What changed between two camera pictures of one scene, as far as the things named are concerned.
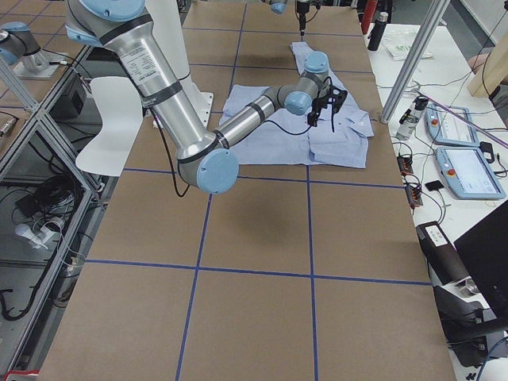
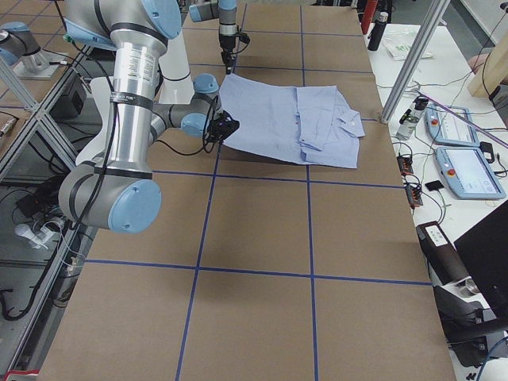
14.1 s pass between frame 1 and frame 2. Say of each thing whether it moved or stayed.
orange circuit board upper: stayed
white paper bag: stayed
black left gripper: moved
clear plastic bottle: stayed
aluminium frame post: stayed
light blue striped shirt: moved
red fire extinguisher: stayed
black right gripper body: moved
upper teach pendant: stayed
